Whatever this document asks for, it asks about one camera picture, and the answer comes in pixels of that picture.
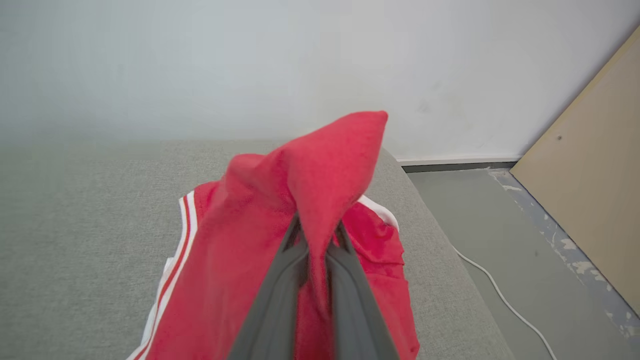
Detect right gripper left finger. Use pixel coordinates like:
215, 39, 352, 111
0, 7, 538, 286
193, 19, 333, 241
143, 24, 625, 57
227, 212, 310, 360

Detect red shorts with white trim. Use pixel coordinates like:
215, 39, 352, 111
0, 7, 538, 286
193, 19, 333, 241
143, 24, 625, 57
342, 195, 421, 360

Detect beige wooden board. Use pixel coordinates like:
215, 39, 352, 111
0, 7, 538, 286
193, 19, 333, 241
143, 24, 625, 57
510, 25, 640, 317

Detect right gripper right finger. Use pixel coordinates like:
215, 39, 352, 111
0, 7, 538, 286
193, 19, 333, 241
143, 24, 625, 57
325, 220, 401, 360

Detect white wall baseboard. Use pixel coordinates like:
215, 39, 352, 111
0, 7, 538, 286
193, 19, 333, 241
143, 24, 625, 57
397, 154, 522, 174

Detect red white Bulls jersey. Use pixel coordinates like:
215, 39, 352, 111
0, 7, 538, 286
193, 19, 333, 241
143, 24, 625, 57
125, 111, 390, 360

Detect white floor cable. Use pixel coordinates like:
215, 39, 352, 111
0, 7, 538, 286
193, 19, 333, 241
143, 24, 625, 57
452, 245, 558, 360

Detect grey fabric sofa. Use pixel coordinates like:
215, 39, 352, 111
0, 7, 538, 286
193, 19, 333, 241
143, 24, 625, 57
0, 139, 516, 360

